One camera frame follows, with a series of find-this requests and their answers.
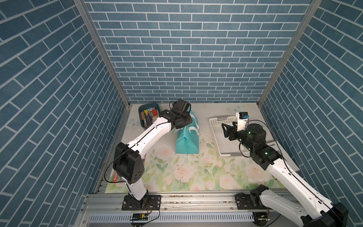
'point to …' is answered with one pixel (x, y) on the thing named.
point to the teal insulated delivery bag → (187, 138)
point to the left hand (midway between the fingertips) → (193, 120)
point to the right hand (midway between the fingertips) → (229, 123)
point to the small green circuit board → (140, 216)
